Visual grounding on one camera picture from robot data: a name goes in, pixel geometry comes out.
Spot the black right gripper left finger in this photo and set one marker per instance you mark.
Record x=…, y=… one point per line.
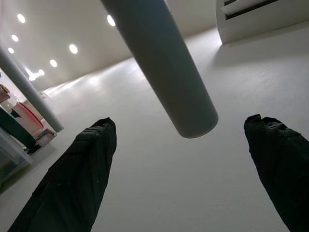
x=72, y=183

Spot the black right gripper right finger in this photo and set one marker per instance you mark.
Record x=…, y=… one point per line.
x=282, y=174

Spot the white plastic table leg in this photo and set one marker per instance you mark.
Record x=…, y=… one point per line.
x=169, y=67
x=31, y=91

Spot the clear plastic storage box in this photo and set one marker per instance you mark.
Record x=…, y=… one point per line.
x=12, y=159

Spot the dark green round lid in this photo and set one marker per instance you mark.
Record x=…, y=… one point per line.
x=14, y=128

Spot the pink plastic container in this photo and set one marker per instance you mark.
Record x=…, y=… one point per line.
x=29, y=116

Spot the round ceiling light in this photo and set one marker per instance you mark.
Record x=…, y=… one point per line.
x=53, y=63
x=111, y=20
x=14, y=38
x=73, y=48
x=41, y=72
x=10, y=50
x=21, y=18

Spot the white wall air conditioner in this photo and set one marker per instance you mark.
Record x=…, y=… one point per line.
x=260, y=21

